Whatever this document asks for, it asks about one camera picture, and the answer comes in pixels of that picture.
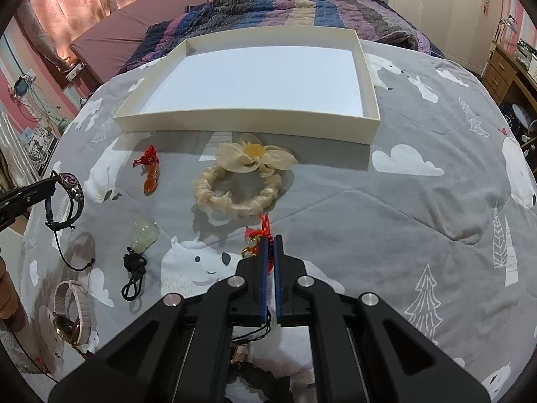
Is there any black braided beaded bracelet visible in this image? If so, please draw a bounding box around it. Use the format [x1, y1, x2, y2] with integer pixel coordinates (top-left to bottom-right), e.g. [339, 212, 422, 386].
[44, 171, 95, 271]

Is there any pink mattress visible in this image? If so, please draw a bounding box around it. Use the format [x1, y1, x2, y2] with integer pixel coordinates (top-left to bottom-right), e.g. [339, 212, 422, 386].
[69, 0, 210, 89]

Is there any white wardrobe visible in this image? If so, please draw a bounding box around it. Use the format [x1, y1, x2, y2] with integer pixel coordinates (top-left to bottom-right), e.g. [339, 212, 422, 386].
[388, 0, 519, 72]

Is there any cream scrunchie with flower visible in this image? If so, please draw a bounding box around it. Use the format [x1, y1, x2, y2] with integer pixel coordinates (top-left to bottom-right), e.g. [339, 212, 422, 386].
[192, 132, 298, 219]

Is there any tangle of cables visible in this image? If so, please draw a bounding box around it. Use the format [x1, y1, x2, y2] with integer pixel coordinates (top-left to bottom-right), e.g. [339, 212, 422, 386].
[8, 88, 80, 135]

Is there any floral patterned cloth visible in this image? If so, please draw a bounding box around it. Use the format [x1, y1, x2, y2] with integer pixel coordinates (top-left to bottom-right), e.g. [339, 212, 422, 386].
[23, 126, 55, 173]

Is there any wall socket with plugs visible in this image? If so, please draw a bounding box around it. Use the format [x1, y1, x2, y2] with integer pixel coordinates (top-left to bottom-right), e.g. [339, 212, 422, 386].
[12, 73, 38, 98]

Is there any pale green jade pendant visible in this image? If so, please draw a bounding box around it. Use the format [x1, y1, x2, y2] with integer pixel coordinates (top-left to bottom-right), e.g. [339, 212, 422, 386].
[121, 218, 162, 301]

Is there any white strap wristwatch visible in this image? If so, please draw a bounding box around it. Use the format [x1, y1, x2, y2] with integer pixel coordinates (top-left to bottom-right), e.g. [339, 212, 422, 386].
[52, 279, 99, 353]

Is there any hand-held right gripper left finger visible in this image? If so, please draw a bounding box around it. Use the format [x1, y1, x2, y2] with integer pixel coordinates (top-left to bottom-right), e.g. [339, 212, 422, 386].
[48, 237, 271, 403]

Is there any black scrunchie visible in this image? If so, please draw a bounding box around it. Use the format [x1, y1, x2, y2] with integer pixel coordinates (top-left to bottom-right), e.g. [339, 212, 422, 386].
[229, 361, 313, 403]

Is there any white shallow cardboard box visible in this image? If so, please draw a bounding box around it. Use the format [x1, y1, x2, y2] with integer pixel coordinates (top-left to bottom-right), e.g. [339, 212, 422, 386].
[113, 29, 381, 145]

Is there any pink curtain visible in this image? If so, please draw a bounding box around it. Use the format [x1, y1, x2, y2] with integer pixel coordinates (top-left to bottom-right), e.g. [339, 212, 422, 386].
[17, 0, 194, 68]

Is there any striped purple blue quilt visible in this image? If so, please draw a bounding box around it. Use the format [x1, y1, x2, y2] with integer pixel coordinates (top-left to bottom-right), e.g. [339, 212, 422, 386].
[119, 0, 445, 74]

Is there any silver desk lamp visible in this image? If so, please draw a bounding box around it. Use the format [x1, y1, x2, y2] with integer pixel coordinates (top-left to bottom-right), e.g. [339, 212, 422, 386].
[495, 14, 521, 51]

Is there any wooden desk with drawers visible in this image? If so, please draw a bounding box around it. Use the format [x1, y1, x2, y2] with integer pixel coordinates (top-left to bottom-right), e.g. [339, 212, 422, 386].
[480, 42, 537, 114]

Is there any orange pendant with red cord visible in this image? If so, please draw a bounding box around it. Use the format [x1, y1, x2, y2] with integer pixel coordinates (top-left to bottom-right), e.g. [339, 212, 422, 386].
[133, 145, 161, 197]

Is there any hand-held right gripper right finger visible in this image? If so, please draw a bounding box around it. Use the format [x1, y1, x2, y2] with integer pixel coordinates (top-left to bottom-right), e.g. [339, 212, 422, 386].
[273, 235, 491, 403]

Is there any person's left hand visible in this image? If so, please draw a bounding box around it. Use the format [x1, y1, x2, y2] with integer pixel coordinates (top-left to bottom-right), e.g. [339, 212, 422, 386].
[0, 257, 20, 322]

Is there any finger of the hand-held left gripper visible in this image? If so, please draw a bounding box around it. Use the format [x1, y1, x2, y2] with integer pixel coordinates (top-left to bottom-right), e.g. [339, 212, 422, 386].
[0, 208, 31, 232]
[0, 171, 63, 216]

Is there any white round object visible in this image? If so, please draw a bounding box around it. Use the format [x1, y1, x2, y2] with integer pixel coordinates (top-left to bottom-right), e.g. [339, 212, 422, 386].
[503, 103, 533, 135]

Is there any red cord charm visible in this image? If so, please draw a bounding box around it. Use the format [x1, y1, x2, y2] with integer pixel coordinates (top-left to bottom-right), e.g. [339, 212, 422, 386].
[241, 214, 275, 271]

